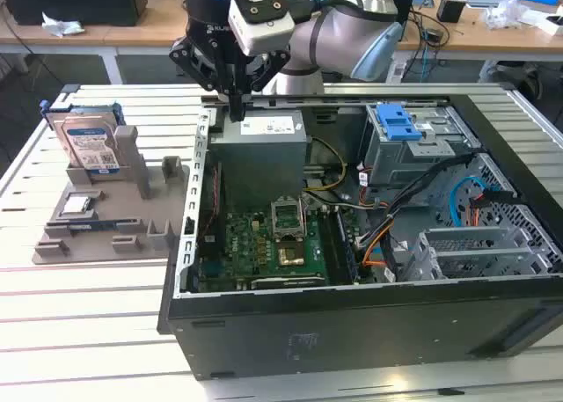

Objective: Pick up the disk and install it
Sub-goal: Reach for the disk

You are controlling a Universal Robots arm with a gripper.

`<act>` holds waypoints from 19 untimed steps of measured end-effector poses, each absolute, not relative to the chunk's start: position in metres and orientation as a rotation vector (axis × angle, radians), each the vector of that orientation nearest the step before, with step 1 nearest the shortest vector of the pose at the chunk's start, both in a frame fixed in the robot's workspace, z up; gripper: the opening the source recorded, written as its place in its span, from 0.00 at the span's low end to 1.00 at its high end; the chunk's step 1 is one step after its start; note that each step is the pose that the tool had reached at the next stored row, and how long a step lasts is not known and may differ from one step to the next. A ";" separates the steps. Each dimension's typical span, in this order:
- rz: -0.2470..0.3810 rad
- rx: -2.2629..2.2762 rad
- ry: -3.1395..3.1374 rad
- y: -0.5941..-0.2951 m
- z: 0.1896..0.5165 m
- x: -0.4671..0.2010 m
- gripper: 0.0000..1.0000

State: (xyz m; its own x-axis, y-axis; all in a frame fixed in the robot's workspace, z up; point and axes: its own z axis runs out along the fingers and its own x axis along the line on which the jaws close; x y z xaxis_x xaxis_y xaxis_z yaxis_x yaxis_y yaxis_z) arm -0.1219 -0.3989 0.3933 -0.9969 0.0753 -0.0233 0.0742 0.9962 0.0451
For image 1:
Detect orange wire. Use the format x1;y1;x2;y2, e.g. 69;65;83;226
361;223;395;269

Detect installed RAM stick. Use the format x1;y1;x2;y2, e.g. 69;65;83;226
336;208;358;284

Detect metal disk bay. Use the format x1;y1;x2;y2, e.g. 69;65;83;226
402;225;563;283

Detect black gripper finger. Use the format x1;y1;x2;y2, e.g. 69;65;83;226
238;48;292;122
169;39;239;122

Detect grey parts rack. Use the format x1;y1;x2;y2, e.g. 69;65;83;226
33;124;193;266

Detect metal socket cover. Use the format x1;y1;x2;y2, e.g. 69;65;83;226
270;198;307;240

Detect dark blue RAM stick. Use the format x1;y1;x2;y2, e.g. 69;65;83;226
65;220;137;232

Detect blue wire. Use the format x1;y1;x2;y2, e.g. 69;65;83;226
448;175;502;227

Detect small black box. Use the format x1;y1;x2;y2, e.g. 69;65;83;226
436;0;466;24

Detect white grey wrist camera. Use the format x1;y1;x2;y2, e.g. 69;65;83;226
227;0;295;56

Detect black RAM slot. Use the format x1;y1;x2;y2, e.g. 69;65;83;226
317;206;342;284

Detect crumpled white paper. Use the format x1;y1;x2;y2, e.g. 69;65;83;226
41;11;85;39

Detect white open box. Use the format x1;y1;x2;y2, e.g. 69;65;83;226
543;14;563;38

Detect black computer tower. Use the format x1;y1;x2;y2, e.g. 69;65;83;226
2;0;149;27

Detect wooden desk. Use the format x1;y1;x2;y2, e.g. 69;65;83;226
0;0;563;86

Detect black power connector wire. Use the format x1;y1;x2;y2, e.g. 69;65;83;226
469;189;518;227

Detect yellow black wires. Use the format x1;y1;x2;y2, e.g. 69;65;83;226
307;136;348;196

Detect clear plastic bags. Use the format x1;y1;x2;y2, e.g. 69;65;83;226
477;0;536;29

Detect black PC case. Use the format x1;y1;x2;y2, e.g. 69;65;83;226
157;92;563;382

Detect silver CPU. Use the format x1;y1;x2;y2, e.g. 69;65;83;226
61;195;94;216

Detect red wire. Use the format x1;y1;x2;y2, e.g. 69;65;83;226
209;163;222;230

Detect hard disk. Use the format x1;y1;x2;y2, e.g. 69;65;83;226
39;100;127;174

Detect metal drive cage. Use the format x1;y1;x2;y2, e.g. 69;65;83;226
362;104;480;187

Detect grey power supply unit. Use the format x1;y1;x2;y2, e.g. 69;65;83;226
208;109;309;203

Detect CPU socket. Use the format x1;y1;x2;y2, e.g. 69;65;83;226
276;238;307;267

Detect black cable bundle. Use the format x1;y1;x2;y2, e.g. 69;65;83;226
358;153;479;249

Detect green motherboard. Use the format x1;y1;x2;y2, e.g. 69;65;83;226
197;197;379;289

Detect blue plastic drive latch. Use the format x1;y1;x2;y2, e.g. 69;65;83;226
377;105;421;142

